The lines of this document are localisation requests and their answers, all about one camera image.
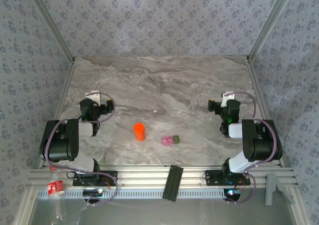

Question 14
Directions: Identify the orange pill bottle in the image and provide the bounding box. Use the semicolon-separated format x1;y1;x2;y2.
133;122;147;142

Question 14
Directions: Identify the pink and green pill organizer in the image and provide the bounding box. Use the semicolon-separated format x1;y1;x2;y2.
161;134;180;146

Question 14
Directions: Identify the small electronics board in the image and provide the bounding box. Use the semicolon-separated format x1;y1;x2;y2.
223;189;242;201
83;189;104;196

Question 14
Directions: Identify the black rectangular plate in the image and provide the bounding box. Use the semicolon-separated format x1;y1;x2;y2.
161;164;184;202

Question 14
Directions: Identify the clear bottle with red label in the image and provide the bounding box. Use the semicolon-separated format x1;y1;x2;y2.
46;165;68;222

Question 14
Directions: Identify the grey metal sheet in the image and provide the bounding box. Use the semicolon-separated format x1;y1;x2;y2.
28;197;299;225

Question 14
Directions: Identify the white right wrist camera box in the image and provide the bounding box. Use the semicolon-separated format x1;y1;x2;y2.
221;91;236;106

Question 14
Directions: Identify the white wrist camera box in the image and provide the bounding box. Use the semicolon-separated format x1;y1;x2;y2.
221;91;236;106
85;91;101;104

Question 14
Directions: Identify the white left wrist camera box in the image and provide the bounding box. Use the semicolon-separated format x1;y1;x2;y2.
85;91;101;104

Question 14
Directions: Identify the aluminium side rail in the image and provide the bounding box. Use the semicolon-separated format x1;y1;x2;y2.
246;58;286;167
38;59;76;170

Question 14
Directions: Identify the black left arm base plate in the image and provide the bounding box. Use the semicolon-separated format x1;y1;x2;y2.
72;170;118;186

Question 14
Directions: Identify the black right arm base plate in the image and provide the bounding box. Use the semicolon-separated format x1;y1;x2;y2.
204;170;251;186

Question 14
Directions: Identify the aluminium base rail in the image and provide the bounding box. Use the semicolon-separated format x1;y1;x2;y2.
26;165;299;190

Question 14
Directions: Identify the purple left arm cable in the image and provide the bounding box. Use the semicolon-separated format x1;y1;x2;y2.
44;92;118;207

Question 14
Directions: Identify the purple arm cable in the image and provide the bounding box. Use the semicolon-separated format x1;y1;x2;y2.
224;92;281;206
44;92;118;207

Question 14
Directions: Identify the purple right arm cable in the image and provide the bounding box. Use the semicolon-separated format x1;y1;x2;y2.
224;92;281;206

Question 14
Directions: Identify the grey angle bracket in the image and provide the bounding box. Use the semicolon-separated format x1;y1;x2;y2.
264;173;295;206

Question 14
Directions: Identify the grey slotted cable duct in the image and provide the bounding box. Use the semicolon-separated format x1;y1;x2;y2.
36;188;226;200

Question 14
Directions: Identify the aluminium frame post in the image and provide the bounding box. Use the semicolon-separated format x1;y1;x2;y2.
246;0;297;61
24;0;76;63

